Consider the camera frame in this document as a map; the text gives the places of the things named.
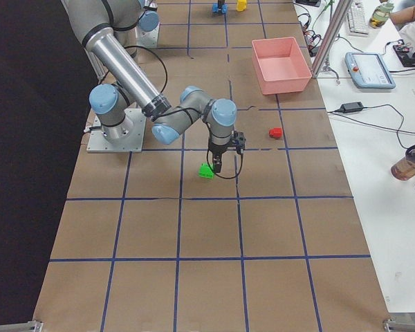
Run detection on pink plastic box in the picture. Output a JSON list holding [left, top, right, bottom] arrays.
[[252, 37, 312, 95]]

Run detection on red toy block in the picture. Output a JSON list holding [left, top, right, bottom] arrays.
[[268, 127, 284, 140]]

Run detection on brown water bottle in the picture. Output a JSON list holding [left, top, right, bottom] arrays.
[[391, 145, 415, 181]]

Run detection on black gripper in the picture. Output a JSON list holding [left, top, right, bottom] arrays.
[[207, 138, 234, 173]]

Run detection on green drink bottle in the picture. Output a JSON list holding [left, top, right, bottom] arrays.
[[369, 0, 394, 28]]

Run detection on yellow toy block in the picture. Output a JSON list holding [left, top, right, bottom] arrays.
[[236, 0, 248, 12]]

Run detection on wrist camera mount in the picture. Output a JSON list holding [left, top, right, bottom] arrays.
[[232, 131, 246, 156]]

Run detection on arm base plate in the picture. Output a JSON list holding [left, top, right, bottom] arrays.
[[135, 25, 160, 48], [86, 108, 146, 153]]

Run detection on blue toy block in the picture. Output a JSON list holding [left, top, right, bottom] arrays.
[[212, 1, 228, 15]]

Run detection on white keyboard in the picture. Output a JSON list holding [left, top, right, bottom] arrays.
[[347, 1, 369, 37]]

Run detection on teach pendant tablet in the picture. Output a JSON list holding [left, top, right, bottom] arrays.
[[344, 52, 396, 90]]

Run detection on aluminium frame post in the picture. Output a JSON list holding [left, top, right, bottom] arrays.
[[311, 0, 352, 78]]

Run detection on black power adapter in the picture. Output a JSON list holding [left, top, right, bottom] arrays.
[[338, 102, 364, 113]]

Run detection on green toy block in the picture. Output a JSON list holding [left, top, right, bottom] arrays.
[[198, 163, 215, 179]]

